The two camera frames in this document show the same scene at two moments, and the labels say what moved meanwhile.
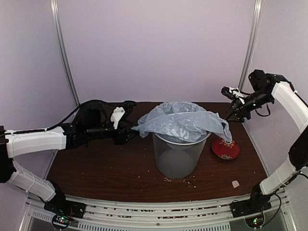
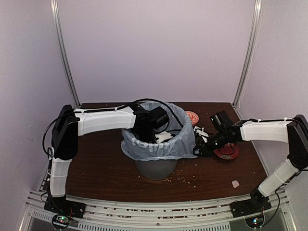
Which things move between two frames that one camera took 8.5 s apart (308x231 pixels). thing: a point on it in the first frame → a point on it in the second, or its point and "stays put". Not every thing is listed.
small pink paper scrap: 235,184 stays put
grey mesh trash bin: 176,159 → 156,169
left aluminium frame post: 56,19 stays put
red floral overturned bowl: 225,150 stays put
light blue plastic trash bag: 183,121 → 182,145
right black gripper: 238,109 → 206,152
